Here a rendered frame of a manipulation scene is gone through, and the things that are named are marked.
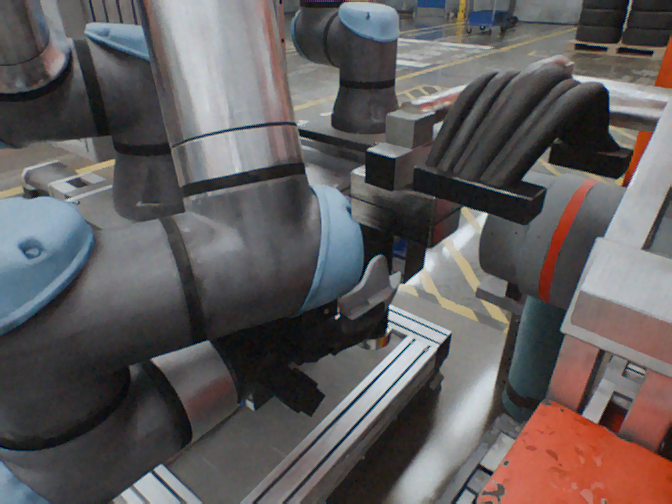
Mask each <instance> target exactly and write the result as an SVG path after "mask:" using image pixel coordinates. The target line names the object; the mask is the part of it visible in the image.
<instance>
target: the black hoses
mask: <svg viewBox="0 0 672 504"><path fill-rule="evenodd" d="M608 128H610V123H609V91H608V89H607V88H606V87H605V85H604V84H603V83H602V82H599V81H586V82H583V83H582V82H581V81H579V80H577V79H573V76H572V75H571V73H570V72H568V71H567V69H566V68H565V67H564V66H562V65H557V64H551V65H544V66H541V67H538V68H537V69H535V68H530V69H525V70H524V71H523V70H520V69H516V68H509V69H506V70H504V71H501V72H500V71H486V72H482V73H480V74H479V75H477V76H476V77H475V78H473V80H472V81H471V82H470V83H469V84H468V85H467V86H465V88H464V89H463V90H462V91H461V92H460V94H459V95H458V97H457V98H456V101H455V102H454V104H453V105H452V107H451V109H450V110H449V112H448V114H446V116H445V119H444V121H443V123H442V125H441V127H440V129H439V131H438V133H437V136H436V139H435V141H434V143H433V146H432V148H431V151H430V153H428V156H427V159H426V161H424V162H422V163H420V164H418V165H415V166H414V173H413V184H411V190H413V191H416V192H419V193H422V194H425V195H429V196H433V197H436V198H439V199H442V200H446V201H450V203H453V204H456V205H460V206H463V207H466V208H470V209H473V210H477V211H480V212H483V213H487V214H490V215H494V216H497V218H500V219H504V220H507V221H511V222H514V223H517V224H520V225H527V224H529V223H530V222H531V221H533V220H534V219H535V218H536V217H537V216H539V214H540V213H541V212H542V208H543V203H544V199H545V194H546V187H543V186H539V185H536V184H532V183H527V181H523V180H521V179H522V178H523V177H524V176H525V174H526V173H527V172H528V171H529V170H531V168H532V167H533V166H534V165H535V163H536V162H537V160H538V159H539V158H540V157H541V156H542V155H543V154H544V152H545V151H546V150H547V149H548V148H549V147H550V145H552V147H550V151H549V156H548V160H547V163H548V164H550V165H555V166H559V167H563V168H569V169H573V170H577V171H582V172H586V173H591V174H596V175H600V176H604V177H606V178H610V179H614V180H619V179H620V178H621V176H622V175H623V174H624V173H625V172H627V171H628V169H629V166H630V163H631V160H632V156H633V153H634V149H632V148H626V147H621V146H619V145H618V143H617V142H616V140H615V138H614V137H613V136H612V134H611V133H610V132H608ZM557 138H558V139H557Z"/></svg>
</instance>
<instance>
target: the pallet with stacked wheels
mask: <svg viewBox="0 0 672 504"><path fill-rule="evenodd" d="M630 1H631V0H583V4H582V6H583V7H584V8H583V9H582V11H581V16H580V17H581V18H580V21H579V23H580V24H579V25H577V28H576V34H575V39H573V40H569V41H567V42H568V43H567V44H566V45H565V49H564V50H567V52H578V53H589V54H602V55H614V56H625V57H637V58H649V59H661V60H663V58H664V55H665V52H666V48H667V45H668V42H669V39H670V36H671V32H672V0H633V1H632V4H631V8H632V9H631V10H630V12H628V9H627V7H629V4H630ZM627 12H628V17H627ZM626 17H627V20H626ZM625 20H626V26H627V27H626V28H625V30H624V34H623V38H622V40H620V38H621V35H622V31H623V26H622V25H624V23H625ZM588 44H593V45H588ZM594 45H607V46H594ZM590 47H591V48H590ZM628 47H633V48H628ZM603 48H604V50H603ZM635 48H645V50H635ZM583 49H587V51H583ZM648 50H654V51H648ZM594 51H600V52H594ZM619 53H623V54H619ZM632 54H635V55H632ZM644 55H647V56H644Z"/></svg>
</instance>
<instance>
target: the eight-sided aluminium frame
mask: <svg viewBox="0 0 672 504"><path fill-rule="evenodd" d="M671 199H672V95H671V97H670V99H669V101H668V104H667V106H666V108H665V111H664V113H662V115H661V117H660V119H659V122H658V124H657V126H656V128H655V130H654V133H653V135H652V137H651V139H650V142H649V144H648V146H647V148H646V150H644V152H643V155H642V157H641V160H640V162H639V164H638V166H637V168H636V170H635V172H634V174H633V178H632V180H631V182H630V184H629V186H628V188H627V190H626V192H624V195H623V197H622V200H621V202H620V204H619V206H618V208H617V210H616V213H615V215H614V217H613V220H612V222H611V224H610V226H609V228H608V231H607V233H606V235H605V237H597V238H596V239H595V242H594V244H593V248H592V250H591V253H590V255H589V258H588V260H587V263H586V267H585V269H583V272H582V274H581V277H580V279H579V283H578V285H577V288H576V290H575V293H574V295H573V299H572V301H571V304H570V306H569V309H568V311H567V314H566V317H564V320H563V322H562V325H561V327H560V331H561V333H563V334H565V336H564V339H563V342H562V345H561V348H560V352H559V356H558V359H557V362H556V365H555V369H554V372H553V375H552V379H551V382H549V386H548V389H547V392H546V395H545V398H544V399H551V400H554V401H556V403H558V404H560V405H562V406H564V407H565V408H567V409H569V410H572V411H574V412H576V413H578V414H580V415H581V414H582V411H583V408H584V406H585V402H586V400H587V397H589V394H590V392H591V389H592V387H593V383H594V380H595V378H596V375H597V372H598V370H599V366H600V364H601V361H602V358H603V356H604V353H606V352H608V353H610V354H613V357H612V360H611V362H610V363H608V364H607V366H605V368H604V371H603V373H602V375H601V377H600V379H599V381H598V383H597V385H596V388H595V390H594V392H593V394H592V398H591V401H590V403H588V406H587V407H586V409H585V411H584V413H583V415H582V416H584V417H586V418H588V419H591V420H593V421H595V423H597V424H599V421H600V419H601V417H602V415H603V413H604V411H605V409H609V410H612V411H614V412H616V413H618V414H620V415H622V416H624V417H626V418H624V420H623V422H622V426H621V428H620V430H619V432H618V434H619V435H621V436H623V437H626V438H628V439H630V441H632V442H634V443H636V444H638V445H640V446H643V447H645V448H647V449H649V450H651V451H653V452H655V453H656V452H657V450H659V448H660V446H661V444H662V442H663V440H664V438H665V436H666V434H667V432H668V430H669V428H670V426H671V425H672V256H671V255H668V254H664V253H660V252H656V251H653V250H650V249H649V246H650V244H651V242H652V240H653V238H654V236H655V233H656V231H657V228H658V226H659V224H660V222H662V219H663V217H664V215H665V213H666V210H667V208H668V206H669V203H670V201H671ZM629 361H630V362H632V363H635V364H637V365H639V366H642V367H645V368H647V372H646V374H645V376H644V378H642V377H640V376H637V375H635V374H633V373H631V372H628V371H626V370H625V368H626V366H627V364H628V362H629Z"/></svg>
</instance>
